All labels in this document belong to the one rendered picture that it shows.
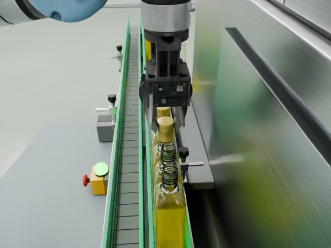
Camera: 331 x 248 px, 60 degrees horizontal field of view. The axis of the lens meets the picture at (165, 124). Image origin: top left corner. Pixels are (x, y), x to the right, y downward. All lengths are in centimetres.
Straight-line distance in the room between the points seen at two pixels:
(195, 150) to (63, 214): 46
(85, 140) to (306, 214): 101
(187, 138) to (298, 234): 68
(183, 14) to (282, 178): 26
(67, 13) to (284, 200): 30
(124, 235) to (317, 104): 55
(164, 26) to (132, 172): 53
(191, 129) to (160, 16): 65
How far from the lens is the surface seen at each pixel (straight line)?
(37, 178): 112
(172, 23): 43
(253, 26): 47
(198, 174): 86
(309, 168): 31
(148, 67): 49
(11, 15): 33
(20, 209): 104
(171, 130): 58
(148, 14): 44
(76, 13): 28
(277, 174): 38
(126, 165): 89
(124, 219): 76
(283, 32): 37
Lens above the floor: 149
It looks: 36 degrees down
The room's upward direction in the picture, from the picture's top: straight up
